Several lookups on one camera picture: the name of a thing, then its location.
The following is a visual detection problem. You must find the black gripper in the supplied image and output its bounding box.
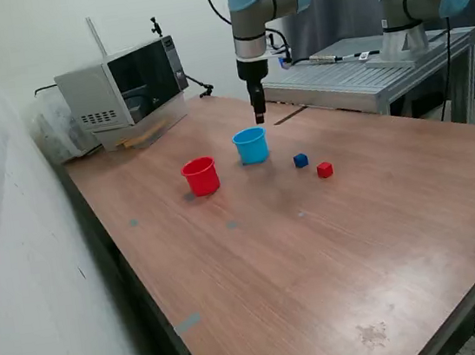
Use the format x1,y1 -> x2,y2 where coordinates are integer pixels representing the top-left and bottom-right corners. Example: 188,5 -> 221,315
235,56 -> 277,126

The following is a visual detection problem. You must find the red cube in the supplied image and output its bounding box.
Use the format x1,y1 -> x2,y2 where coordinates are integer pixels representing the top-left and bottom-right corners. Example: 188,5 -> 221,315
315,161 -> 334,180

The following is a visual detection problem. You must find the blue plastic bin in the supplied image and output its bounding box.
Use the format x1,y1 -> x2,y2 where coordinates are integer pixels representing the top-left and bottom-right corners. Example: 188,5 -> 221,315
230,125 -> 272,168

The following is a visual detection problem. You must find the red plastic bin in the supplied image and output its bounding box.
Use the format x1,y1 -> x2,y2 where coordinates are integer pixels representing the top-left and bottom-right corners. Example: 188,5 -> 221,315
178,155 -> 222,201

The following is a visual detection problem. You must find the aluminium slotted robot platform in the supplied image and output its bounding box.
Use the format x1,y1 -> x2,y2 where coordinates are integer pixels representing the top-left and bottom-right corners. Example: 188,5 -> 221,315
256,21 -> 475,150

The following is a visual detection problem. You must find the clear acrylic stand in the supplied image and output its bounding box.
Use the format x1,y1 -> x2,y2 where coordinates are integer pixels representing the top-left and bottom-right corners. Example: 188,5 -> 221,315
94,91 -> 194,155

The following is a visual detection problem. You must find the wooden stick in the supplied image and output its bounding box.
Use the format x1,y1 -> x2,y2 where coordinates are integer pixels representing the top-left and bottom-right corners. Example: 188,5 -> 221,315
120,120 -> 171,149

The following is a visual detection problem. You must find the dark grey curtain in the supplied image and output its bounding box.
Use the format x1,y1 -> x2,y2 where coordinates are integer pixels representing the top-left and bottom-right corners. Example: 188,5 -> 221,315
274,0 -> 475,126

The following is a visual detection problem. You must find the aluminium base mounting plate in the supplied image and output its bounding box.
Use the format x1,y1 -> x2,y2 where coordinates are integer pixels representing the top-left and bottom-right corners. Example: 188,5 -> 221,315
362,37 -> 446,75

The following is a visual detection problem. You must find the silver microwave oven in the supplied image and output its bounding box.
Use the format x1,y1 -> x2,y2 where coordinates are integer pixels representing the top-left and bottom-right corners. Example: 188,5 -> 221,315
49,34 -> 194,139

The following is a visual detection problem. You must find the thin metal rod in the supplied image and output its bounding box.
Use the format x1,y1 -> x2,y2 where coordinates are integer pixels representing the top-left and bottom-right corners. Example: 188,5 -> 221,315
86,14 -> 109,60

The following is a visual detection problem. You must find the clear plastic bag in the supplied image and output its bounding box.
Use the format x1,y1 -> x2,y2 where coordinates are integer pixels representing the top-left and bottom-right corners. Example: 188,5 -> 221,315
19,89 -> 104,169

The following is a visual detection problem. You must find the grey-blue tape strip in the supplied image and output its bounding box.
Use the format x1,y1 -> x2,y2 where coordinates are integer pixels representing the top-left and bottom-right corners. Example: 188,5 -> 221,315
172,312 -> 205,336

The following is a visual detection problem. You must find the wrist camera on white mount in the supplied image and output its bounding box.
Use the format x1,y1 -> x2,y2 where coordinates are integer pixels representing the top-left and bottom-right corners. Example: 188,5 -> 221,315
264,45 -> 294,70

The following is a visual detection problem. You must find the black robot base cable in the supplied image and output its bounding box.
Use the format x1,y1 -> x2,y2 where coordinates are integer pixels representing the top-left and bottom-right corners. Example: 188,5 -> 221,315
291,45 -> 383,69

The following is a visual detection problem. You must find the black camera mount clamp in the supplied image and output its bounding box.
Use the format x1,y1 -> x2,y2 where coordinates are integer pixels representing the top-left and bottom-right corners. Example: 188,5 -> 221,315
149,15 -> 166,39

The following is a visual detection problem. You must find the black hanging cable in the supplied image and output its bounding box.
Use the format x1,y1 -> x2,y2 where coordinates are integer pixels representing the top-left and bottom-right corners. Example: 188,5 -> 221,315
428,13 -> 466,122

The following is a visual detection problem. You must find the black microwave power cord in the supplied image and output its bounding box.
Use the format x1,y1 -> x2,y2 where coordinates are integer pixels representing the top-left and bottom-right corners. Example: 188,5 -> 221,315
32,83 -> 59,98

